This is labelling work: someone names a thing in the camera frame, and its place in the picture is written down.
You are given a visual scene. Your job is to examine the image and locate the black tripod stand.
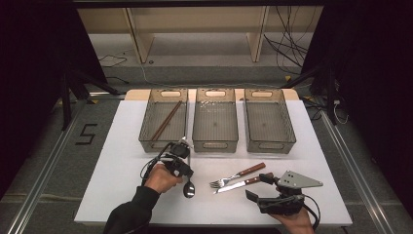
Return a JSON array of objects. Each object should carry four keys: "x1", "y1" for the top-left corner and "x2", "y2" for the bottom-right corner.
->
[
  {"x1": 281, "y1": 62, "x2": 339, "y2": 126},
  {"x1": 59, "y1": 69, "x2": 123, "y2": 131}
]

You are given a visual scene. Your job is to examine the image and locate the fork with wooden handle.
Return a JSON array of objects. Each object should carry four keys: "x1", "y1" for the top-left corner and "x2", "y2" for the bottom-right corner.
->
[{"x1": 208, "y1": 162, "x2": 267, "y2": 189}]

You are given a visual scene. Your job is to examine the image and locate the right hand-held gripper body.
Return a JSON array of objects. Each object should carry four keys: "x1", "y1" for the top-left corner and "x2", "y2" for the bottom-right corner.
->
[{"x1": 256, "y1": 170, "x2": 324, "y2": 215}]

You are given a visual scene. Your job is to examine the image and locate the person's left hand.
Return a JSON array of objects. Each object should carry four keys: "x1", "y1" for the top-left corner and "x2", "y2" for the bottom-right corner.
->
[{"x1": 144, "y1": 163, "x2": 184, "y2": 195}]

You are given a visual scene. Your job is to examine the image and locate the black metal frame bar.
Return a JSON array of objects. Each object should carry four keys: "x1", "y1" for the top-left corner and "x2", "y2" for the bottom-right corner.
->
[{"x1": 72, "y1": 0, "x2": 325, "y2": 8}]

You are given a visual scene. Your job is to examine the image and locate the black floor cable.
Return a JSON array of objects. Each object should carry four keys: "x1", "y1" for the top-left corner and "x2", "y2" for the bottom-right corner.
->
[{"x1": 97, "y1": 54, "x2": 129, "y2": 68}]

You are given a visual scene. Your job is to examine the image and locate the black curtain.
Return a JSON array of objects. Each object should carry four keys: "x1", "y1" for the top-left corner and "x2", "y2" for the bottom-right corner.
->
[
  {"x1": 0, "y1": 0, "x2": 108, "y2": 201},
  {"x1": 300, "y1": 0, "x2": 413, "y2": 209}
]

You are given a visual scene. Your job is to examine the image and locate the white cable with plug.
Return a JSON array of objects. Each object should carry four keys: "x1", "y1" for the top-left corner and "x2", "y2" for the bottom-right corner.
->
[{"x1": 332, "y1": 98, "x2": 350, "y2": 126}]

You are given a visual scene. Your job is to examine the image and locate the white table sheet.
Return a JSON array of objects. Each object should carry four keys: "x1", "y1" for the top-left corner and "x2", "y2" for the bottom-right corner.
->
[{"x1": 73, "y1": 98, "x2": 354, "y2": 227}]

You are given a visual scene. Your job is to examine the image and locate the knife with wooden handle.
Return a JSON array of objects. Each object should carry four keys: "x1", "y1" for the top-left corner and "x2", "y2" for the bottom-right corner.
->
[{"x1": 213, "y1": 173, "x2": 275, "y2": 195}]

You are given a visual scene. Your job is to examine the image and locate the metal spoon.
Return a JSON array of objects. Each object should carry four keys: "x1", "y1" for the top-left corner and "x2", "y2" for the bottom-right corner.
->
[{"x1": 182, "y1": 144, "x2": 197, "y2": 199}]

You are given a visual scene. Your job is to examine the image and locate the bundle of black cables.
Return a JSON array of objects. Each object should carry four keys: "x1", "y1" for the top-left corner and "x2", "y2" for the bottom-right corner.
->
[{"x1": 263, "y1": 5, "x2": 318, "y2": 76}]

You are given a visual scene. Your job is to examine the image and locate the long aluminium floor rail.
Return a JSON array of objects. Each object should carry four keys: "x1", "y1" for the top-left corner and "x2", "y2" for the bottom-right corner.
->
[
  {"x1": 5, "y1": 110, "x2": 86, "y2": 234},
  {"x1": 319, "y1": 110, "x2": 395, "y2": 234}
]

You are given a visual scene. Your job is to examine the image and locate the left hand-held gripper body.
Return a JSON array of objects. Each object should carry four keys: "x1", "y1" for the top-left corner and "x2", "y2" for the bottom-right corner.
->
[{"x1": 161, "y1": 137, "x2": 193, "y2": 178}]

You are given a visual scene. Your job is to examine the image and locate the person's right hand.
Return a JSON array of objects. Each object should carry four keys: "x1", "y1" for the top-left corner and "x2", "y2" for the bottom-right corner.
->
[{"x1": 271, "y1": 208, "x2": 316, "y2": 234}]

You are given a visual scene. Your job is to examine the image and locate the light wooden shelf unit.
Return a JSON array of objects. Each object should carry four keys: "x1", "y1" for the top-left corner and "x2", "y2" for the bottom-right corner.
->
[{"x1": 76, "y1": 6, "x2": 324, "y2": 64}]

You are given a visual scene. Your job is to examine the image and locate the translucent grey plastic bin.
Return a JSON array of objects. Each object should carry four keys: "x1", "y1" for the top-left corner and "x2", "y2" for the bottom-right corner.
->
[
  {"x1": 244, "y1": 88, "x2": 297, "y2": 155},
  {"x1": 138, "y1": 88, "x2": 189, "y2": 154},
  {"x1": 191, "y1": 88, "x2": 240, "y2": 154}
]

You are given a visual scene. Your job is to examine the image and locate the right hand-held gripper cable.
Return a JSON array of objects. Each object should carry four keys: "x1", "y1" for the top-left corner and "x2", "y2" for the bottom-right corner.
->
[{"x1": 303, "y1": 194, "x2": 321, "y2": 230}]

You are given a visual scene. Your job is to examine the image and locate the short aluminium floor rail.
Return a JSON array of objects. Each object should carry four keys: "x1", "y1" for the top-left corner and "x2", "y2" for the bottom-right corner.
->
[{"x1": 88, "y1": 92, "x2": 127, "y2": 100}]

